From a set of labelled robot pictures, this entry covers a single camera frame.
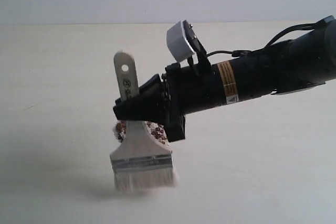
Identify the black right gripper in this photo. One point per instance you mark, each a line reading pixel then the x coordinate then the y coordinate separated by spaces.
pixel 189 90

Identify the pile of brown pellets and rice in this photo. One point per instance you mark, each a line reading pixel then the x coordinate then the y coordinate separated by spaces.
pixel 156 130

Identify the wooden paint brush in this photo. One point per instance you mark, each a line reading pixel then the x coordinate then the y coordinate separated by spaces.
pixel 140 162

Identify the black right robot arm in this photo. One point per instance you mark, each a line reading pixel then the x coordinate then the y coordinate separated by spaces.
pixel 298 58

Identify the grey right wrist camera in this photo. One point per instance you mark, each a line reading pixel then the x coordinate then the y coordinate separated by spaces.
pixel 182 41

